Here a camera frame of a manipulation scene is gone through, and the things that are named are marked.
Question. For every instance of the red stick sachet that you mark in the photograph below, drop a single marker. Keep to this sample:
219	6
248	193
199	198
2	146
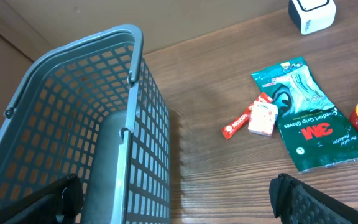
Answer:
232	128

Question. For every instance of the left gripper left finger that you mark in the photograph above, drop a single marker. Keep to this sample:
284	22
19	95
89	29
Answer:
58	202

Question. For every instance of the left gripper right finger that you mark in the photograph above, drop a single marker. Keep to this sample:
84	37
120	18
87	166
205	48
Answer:
295	202

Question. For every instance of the red packet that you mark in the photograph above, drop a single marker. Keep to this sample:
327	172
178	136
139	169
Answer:
262	118

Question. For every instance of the green 3M gloves packet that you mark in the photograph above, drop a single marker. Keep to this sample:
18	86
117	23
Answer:
312	139

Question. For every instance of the grey plastic mesh basket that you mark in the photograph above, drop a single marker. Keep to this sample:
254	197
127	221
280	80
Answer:
91	108

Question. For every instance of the teal white sachet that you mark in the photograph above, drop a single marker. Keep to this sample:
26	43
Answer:
304	93

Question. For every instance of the white barcode scanner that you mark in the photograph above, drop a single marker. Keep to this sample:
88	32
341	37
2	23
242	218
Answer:
311	16

